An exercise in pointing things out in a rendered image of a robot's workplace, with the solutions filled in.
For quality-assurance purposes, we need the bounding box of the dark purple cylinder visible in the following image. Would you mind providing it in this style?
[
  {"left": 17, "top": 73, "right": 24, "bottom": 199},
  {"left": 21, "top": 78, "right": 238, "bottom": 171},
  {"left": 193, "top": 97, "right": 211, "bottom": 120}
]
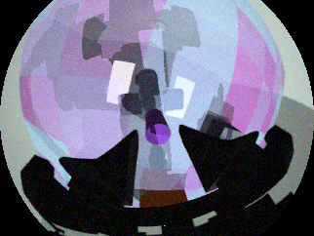
[{"left": 145, "top": 109, "right": 172, "bottom": 144}]

